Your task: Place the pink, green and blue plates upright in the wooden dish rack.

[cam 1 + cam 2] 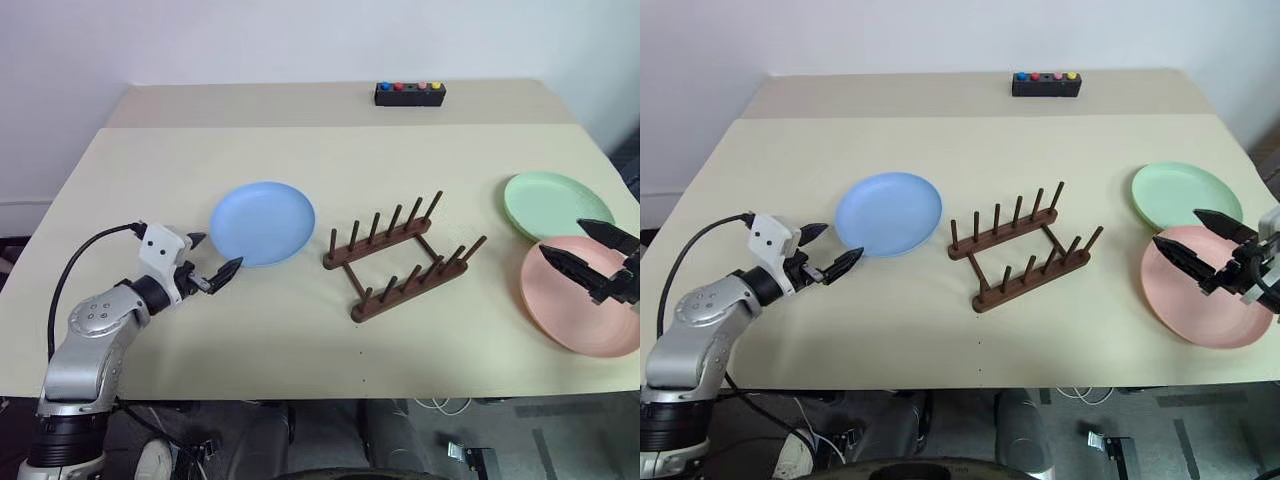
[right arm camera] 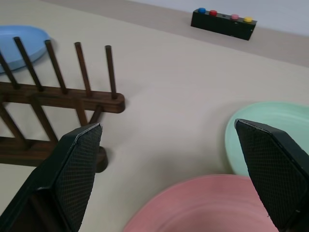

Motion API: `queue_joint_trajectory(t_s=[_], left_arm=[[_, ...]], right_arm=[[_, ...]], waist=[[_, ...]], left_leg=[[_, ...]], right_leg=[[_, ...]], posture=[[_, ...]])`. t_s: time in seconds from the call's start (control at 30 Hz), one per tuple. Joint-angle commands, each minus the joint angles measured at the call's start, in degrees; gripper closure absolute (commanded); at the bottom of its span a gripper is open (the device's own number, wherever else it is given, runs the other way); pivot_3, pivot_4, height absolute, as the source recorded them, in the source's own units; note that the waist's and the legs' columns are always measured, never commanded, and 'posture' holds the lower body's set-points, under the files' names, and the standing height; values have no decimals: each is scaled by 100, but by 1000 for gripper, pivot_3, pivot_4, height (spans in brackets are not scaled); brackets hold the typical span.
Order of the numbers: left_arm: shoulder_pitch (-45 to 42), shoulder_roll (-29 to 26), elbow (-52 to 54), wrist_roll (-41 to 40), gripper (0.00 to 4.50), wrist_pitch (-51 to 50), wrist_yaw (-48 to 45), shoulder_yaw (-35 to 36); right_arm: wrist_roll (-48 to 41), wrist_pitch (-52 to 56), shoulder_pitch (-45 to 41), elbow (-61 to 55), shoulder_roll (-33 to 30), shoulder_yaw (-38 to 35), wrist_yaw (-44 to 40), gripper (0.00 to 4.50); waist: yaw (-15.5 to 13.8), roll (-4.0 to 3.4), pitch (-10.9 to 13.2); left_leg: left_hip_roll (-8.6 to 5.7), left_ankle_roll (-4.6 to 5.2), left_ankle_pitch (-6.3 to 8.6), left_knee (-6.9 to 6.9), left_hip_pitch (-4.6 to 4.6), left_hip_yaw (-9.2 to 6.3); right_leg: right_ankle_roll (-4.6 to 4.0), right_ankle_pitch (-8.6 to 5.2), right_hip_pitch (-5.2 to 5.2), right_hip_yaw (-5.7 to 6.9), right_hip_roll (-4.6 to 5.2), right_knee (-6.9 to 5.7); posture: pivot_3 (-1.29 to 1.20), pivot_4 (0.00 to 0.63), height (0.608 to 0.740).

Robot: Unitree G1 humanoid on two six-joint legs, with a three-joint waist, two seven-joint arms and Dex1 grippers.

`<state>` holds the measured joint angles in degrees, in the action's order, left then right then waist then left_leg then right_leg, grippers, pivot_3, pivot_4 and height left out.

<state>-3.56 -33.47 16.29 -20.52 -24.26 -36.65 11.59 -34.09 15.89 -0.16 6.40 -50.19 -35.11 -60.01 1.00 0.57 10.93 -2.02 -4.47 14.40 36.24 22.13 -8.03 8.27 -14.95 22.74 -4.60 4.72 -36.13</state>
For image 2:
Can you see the red plate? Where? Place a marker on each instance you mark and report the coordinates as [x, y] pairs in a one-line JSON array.
[[193, 205]]

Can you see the black button box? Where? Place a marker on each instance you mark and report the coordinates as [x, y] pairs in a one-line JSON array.
[[217, 25]]

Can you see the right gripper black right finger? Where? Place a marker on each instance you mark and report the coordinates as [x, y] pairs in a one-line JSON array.
[[272, 169]]

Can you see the green plate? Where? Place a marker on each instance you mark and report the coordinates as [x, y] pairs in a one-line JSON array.
[[265, 113]]

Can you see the dark wooden dish rack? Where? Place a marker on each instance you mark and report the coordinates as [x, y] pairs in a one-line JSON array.
[[72, 101]]

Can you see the blue push button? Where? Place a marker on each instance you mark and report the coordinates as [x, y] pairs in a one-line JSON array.
[[201, 10]]

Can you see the blue plate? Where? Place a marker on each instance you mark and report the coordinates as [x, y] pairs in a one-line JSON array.
[[33, 33]]

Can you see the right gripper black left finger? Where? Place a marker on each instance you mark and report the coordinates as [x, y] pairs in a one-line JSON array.
[[72, 169]]

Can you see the red push button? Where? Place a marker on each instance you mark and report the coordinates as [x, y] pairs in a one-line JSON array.
[[213, 12]]

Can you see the pink push button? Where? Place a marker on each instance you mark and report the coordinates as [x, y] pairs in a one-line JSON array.
[[234, 16]]

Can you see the yellow push button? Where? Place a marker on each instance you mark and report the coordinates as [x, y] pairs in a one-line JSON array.
[[247, 19]]

